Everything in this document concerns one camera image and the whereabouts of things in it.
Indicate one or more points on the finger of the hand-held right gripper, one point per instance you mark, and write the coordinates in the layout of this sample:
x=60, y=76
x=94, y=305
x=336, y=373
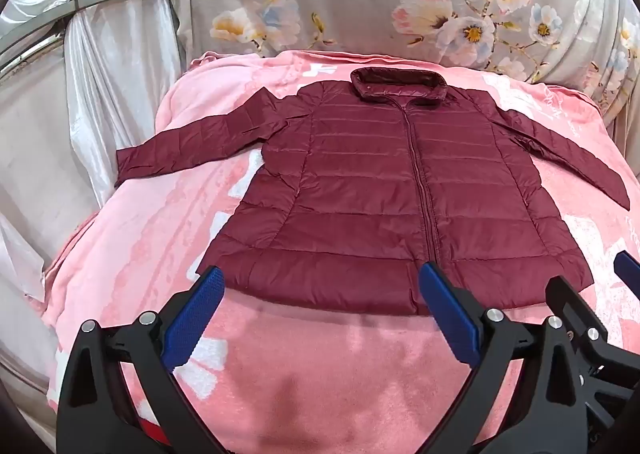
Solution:
x=629, y=268
x=570, y=301

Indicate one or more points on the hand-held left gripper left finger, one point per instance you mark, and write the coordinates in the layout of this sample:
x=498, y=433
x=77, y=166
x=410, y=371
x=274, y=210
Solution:
x=195, y=316

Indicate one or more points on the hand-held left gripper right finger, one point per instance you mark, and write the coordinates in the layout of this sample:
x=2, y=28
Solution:
x=450, y=311

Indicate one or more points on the maroon puffer jacket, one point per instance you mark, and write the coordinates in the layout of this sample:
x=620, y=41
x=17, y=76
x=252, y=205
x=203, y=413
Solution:
x=350, y=184

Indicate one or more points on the pink printed blanket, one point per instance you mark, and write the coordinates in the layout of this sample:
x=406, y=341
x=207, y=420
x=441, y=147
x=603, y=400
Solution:
x=150, y=234

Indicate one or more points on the white satin curtain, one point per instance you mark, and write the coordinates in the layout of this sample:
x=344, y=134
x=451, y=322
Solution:
x=115, y=78

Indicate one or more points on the chrome rail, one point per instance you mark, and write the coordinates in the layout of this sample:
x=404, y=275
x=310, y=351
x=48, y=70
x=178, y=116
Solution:
x=30, y=49

